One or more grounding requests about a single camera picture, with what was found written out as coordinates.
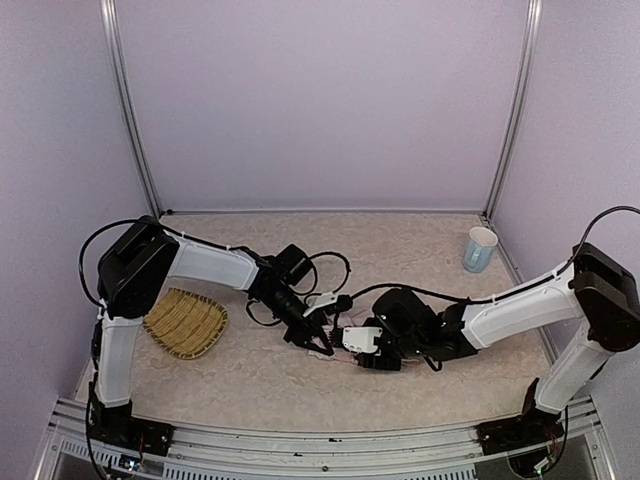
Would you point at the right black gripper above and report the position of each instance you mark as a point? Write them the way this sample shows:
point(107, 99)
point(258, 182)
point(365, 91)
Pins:
point(379, 356)

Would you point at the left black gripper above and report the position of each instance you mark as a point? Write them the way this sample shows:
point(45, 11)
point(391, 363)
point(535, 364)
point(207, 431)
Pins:
point(304, 330)

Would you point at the pink and black folding umbrella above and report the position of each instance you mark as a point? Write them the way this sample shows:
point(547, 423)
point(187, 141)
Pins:
point(356, 319)

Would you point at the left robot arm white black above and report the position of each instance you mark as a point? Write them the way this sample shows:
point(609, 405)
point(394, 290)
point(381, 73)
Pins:
point(149, 256)

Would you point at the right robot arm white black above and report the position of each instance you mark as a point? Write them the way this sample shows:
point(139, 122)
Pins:
point(593, 288)

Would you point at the woven bamboo tray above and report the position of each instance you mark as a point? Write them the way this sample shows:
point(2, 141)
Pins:
point(186, 324)

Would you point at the light blue paper cup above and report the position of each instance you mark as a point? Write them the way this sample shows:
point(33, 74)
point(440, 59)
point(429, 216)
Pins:
point(479, 249)

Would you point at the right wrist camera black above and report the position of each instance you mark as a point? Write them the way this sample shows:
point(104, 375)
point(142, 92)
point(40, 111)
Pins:
point(356, 339)

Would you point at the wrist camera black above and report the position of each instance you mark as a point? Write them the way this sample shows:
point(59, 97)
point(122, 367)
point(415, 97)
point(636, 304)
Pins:
point(356, 339)
point(330, 303)

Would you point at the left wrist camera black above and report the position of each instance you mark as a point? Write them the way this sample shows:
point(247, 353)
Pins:
point(330, 303)

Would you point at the aluminium front rail frame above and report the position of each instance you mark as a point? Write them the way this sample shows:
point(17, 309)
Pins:
point(199, 451)

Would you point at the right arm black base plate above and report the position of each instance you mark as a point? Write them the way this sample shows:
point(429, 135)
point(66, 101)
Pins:
point(520, 431)

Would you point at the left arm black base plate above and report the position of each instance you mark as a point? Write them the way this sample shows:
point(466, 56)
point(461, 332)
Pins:
point(132, 433)

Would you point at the right aluminium corner post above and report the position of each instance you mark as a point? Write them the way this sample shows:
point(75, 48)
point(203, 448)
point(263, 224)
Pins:
point(516, 111)

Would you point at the aluminium corner post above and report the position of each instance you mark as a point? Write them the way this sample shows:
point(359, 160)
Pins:
point(108, 11)
point(516, 111)

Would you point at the left aluminium corner post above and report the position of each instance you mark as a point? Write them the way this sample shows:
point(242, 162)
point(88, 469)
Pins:
point(108, 11)

